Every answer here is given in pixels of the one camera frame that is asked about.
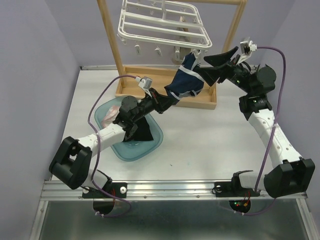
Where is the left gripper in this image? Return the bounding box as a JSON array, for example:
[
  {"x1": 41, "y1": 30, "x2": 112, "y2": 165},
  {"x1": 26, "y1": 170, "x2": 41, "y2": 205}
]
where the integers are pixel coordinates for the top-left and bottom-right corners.
[{"x1": 131, "y1": 87, "x2": 177, "y2": 123}]

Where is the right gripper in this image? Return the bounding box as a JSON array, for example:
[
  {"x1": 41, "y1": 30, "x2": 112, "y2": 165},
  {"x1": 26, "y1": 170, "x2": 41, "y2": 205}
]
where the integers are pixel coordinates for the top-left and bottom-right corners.
[{"x1": 195, "y1": 46, "x2": 254, "y2": 95}]

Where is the navy blue underwear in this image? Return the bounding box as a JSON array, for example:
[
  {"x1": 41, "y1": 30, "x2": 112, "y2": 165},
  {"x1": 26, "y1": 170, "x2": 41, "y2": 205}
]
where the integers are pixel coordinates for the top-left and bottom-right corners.
[{"x1": 164, "y1": 52, "x2": 205, "y2": 101}]

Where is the black underwear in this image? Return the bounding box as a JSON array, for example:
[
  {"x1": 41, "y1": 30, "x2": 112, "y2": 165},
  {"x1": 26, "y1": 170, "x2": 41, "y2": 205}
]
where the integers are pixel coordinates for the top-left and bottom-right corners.
[{"x1": 124, "y1": 117, "x2": 154, "y2": 142}]

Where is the white pink underwear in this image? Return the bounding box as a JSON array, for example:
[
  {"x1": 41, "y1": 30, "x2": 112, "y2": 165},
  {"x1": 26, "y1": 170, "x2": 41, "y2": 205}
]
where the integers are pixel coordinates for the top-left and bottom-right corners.
[{"x1": 101, "y1": 105, "x2": 120, "y2": 128}]

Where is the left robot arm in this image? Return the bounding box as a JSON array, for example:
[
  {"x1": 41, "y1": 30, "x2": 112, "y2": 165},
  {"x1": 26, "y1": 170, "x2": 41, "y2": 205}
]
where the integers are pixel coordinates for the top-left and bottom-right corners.
[{"x1": 48, "y1": 88, "x2": 178, "y2": 198}]

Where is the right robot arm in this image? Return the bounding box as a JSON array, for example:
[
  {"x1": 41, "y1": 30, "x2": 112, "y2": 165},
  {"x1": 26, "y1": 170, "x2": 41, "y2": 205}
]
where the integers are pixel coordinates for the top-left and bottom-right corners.
[{"x1": 196, "y1": 47, "x2": 315, "y2": 198}]

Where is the grey underwear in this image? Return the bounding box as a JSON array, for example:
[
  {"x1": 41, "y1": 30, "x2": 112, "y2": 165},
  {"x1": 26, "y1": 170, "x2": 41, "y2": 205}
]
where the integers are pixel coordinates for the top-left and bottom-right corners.
[{"x1": 171, "y1": 16, "x2": 191, "y2": 65}]

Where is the wooden rack stand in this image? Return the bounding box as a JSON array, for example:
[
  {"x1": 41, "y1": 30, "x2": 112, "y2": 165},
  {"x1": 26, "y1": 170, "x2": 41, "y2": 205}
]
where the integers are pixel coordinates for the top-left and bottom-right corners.
[{"x1": 97, "y1": 0, "x2": 247, "y2": 110}]

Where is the teal plastic basin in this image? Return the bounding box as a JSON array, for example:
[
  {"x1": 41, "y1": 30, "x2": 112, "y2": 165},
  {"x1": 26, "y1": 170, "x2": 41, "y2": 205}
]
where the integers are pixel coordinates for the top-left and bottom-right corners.
[{"x1": 94, "y1": 96, "x2": 164, "y2": 162}]

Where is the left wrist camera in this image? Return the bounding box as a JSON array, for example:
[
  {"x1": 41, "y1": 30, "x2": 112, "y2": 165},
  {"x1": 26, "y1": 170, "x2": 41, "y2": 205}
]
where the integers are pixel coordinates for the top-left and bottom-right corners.
[{"x1": 135, "y1": 76, "x2": 153, "y2": 90}]

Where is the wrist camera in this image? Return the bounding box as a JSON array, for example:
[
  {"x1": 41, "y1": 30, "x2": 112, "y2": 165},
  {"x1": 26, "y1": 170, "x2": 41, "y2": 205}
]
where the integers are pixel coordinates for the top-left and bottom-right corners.
[
  {"x1": 238, "y1": 37, "x2": 258, "y2": 64},
  {"x1": 135, "y1": 76, "x2": 153, "y2": 90}
]

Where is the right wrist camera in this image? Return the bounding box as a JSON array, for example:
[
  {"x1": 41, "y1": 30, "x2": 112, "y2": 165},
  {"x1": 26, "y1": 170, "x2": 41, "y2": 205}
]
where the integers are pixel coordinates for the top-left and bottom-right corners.
[{"x1": 238, "y1": 37, "x2": 258, "y2": 64}]

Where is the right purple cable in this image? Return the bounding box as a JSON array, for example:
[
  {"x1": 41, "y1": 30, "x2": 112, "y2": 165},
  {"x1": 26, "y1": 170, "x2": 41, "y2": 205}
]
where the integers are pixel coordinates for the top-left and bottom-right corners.
[{"x1": 233, "y1": 46, "x2": 287, "y2": 216}]

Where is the white clip hanger frame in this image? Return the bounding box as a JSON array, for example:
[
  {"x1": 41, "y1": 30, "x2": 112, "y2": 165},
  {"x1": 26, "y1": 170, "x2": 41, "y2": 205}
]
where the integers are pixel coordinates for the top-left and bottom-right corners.
[{"x1": 117, "y1": 0, "x2": 213, "y2": 58}]

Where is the aluminium rail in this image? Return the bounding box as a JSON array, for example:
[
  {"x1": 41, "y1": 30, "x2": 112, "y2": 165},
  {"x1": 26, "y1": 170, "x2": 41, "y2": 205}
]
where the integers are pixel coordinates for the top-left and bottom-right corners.
[{"x1": 41, "y1": 178, "x2": 320, "y2": 201}]

